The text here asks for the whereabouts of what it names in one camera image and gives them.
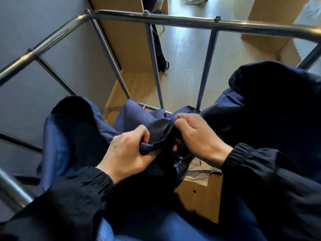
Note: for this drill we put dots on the person's left forearm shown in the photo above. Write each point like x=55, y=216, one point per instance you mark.
x=62, y=205

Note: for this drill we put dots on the person's right hand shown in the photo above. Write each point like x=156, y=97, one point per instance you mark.
x=200, y=138

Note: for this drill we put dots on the dark grey backpack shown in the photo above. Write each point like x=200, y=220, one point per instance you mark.
x=159, y=47

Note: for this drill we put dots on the navy blue fabric laundry bag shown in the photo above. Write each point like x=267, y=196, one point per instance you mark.
x=263, y=102

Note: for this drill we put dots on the person's right forearm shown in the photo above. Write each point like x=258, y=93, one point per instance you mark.
x=275, y=193

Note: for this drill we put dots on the white duvet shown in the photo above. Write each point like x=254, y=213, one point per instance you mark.
x=198, y=170

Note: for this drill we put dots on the light wooden desk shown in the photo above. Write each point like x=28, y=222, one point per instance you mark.
x=125, y=35

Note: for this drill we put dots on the chrome metal cart frame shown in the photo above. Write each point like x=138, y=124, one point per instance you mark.
x=175, y=20

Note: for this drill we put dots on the light wooden cabinet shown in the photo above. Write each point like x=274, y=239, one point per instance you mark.
x=270, y=22

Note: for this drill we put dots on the person's left hand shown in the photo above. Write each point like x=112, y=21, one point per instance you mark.
x=125, y=155

